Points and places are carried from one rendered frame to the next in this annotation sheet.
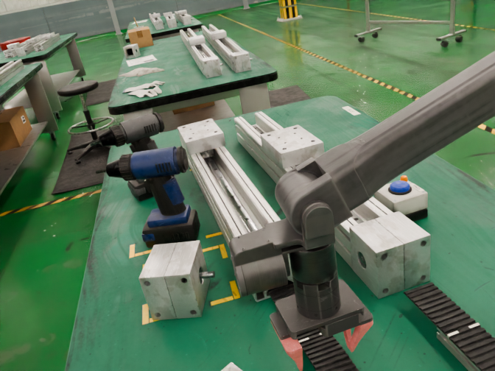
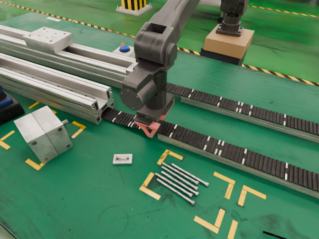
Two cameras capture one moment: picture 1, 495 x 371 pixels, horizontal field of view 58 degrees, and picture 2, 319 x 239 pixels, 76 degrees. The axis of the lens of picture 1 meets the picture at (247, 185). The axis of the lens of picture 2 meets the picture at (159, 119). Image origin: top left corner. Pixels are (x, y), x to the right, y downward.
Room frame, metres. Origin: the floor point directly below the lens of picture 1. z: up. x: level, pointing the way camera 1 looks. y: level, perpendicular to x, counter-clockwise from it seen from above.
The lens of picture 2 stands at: (0.20, 0.26, 1.26)
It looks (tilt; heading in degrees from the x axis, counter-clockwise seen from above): 46 degrees down; 307
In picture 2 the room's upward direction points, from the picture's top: straight up
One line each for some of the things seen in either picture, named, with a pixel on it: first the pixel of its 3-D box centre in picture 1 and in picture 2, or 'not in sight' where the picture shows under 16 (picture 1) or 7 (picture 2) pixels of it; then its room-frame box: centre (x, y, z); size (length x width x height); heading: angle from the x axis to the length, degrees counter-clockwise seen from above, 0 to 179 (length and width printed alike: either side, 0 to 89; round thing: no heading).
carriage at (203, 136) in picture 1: (201, 140); not in sight; (1.27, 0.11, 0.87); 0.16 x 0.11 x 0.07; 12
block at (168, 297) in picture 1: (183, 279); (49, 132); (0.67, 0.15, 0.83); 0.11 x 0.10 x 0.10; 81
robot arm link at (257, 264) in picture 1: (278, 241); (145, 74); (0.45, -0.02, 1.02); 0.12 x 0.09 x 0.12; 97
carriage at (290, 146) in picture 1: (292, 150); (50, 42); (1.07, -0.13, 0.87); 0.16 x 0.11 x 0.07; 12
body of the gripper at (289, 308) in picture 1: (317, 293); (155, 97); (0.46, -0.06, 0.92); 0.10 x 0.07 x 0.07; 102
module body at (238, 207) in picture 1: (225, 187); (17, 75); (1.03, 0.06, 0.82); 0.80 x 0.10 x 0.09; 12
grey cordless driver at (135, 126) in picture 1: (134, 160); not in sight; (1.17, 0.29, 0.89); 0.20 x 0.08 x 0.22; 117
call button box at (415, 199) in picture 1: (396, 202); (124, 56); (0.82, -0.31, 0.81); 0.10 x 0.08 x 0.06; 102
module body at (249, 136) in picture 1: (294, 167); (54, 53); (1.07, -0.13, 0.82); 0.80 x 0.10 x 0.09; 12
